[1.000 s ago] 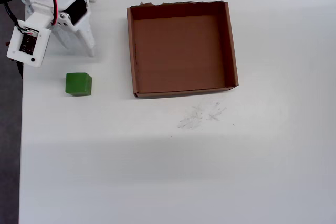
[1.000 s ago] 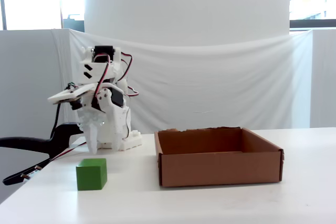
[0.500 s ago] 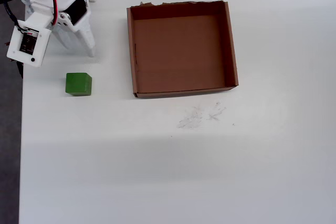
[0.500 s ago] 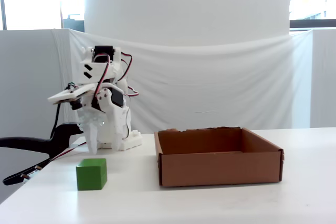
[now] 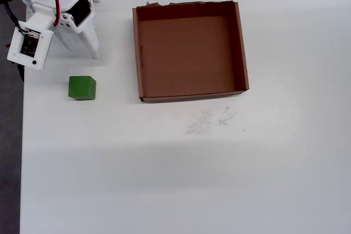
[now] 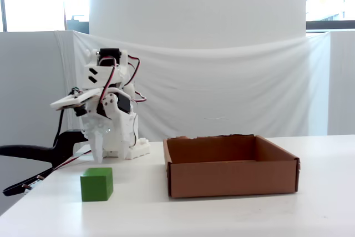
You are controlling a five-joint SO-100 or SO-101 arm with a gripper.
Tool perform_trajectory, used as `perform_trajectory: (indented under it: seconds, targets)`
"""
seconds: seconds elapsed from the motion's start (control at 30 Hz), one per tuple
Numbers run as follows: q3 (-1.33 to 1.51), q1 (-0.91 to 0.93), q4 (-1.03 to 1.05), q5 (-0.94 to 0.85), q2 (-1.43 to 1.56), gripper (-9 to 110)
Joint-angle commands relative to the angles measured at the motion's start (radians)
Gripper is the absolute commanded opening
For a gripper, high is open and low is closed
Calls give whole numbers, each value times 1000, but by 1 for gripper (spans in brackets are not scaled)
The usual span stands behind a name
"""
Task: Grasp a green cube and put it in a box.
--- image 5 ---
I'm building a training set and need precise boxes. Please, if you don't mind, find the green wooden cube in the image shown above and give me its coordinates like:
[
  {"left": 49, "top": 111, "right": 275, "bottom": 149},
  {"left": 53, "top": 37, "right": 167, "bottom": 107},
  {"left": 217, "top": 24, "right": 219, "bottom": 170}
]
[{"left": 67, "top": 76, "right": 97, "bottom": 101}]

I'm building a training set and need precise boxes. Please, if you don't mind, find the brown cardboard box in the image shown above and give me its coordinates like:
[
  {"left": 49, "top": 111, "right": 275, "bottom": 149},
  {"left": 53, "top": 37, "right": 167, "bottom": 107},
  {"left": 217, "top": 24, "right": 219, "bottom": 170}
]
[{"left": 132, "top": 0, "right": 251, "bottom": 104}]

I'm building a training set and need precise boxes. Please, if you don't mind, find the black camera cable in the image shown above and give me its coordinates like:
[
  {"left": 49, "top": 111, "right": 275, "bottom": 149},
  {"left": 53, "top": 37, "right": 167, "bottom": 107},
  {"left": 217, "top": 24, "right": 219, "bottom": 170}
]
[{"left": 3, "top": 1, "right": 26, "bottom": 31}]

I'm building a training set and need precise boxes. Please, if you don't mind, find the white square camera mount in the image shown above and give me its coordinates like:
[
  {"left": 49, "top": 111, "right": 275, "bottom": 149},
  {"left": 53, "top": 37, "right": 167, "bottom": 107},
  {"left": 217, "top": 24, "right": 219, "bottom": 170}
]
[{"left": 7, "top": 3, "right": 55, "bottom": 71}]

